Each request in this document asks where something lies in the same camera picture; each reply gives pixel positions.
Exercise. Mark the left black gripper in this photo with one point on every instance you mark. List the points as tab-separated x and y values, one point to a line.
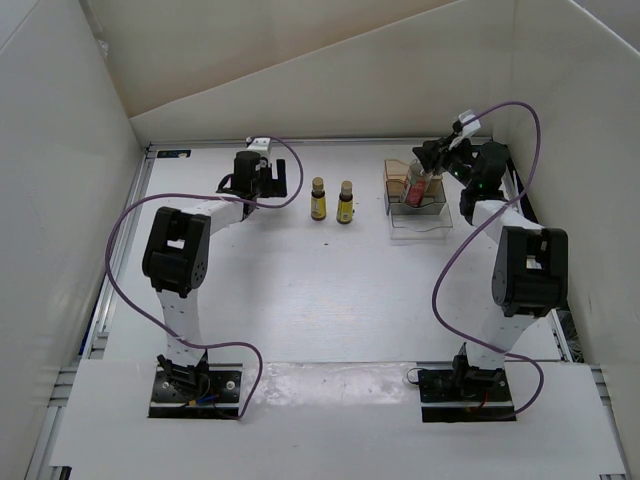
275	188

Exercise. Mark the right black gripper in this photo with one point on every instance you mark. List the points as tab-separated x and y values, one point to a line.
429	154

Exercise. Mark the tall clear chili bottle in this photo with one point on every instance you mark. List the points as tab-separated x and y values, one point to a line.
415	185

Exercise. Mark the small yellow-label bottle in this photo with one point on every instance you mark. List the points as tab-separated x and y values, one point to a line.
345	208
318	199

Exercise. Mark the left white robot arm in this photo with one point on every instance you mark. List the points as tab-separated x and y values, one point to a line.
176	255

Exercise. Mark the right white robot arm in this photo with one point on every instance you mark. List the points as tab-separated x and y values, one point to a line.
530	274

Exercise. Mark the tiered clear condiment rack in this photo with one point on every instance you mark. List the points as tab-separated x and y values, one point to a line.
430	220

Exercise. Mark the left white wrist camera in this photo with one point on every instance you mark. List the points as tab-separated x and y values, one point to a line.
260	145

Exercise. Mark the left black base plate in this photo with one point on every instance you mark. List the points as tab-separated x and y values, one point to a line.
211	396

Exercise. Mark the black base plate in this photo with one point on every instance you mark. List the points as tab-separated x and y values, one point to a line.
461	393
211	396

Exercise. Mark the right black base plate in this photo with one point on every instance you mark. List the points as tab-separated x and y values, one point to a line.
461	393

